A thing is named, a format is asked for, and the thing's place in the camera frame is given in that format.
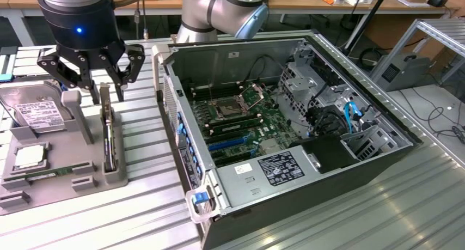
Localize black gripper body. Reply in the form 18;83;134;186
38;0;127;71

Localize green graphics card black cooler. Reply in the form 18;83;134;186
98;82;120;172

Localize hard disk with blue rails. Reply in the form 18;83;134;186
0;70;71;135

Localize black RAM slot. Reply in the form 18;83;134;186
193;87;243;96
191;81;241;90
193;89;244;100
191;84;243;94

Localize CPU socket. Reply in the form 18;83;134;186
213;96;252;119

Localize grey parts rack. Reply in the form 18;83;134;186
0;90;131;217

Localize silver CPU chip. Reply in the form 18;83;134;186
14;145;50;169

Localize metal socket cover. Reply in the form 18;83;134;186
239;82;269;109

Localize blue expansion slot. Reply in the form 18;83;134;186
207;137;251;151

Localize green motherboard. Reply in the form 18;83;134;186
188;80;316;169

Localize metal drive cage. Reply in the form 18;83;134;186
276;40;352;120

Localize silver finned heatsink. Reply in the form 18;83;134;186
259;139;288;156

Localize blue case latch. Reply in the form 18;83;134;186
191;191;209;206

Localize grey power supply unit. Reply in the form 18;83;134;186
213;144;324;210

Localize wooden desk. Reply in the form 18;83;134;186
0;0;461;16

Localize black slanted pole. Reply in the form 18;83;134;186
343;0;395;51

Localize metal disk bay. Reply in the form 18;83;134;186
340;124;400;163

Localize grey desktop computer case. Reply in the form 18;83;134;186
151;29;425;250

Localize grey equipment box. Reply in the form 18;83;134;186
379;52;435;92

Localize robot tool cable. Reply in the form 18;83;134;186
108;0;152;41

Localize black wire bundle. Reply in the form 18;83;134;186
304;107;352;139

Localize blue disk wire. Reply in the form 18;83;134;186
343;101;363;134

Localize black coiled cable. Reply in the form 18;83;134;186
359;46;391;69

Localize aluminium profile frame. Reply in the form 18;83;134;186
368;17;465;85

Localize black floor cables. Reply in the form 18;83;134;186
399;85;465;145

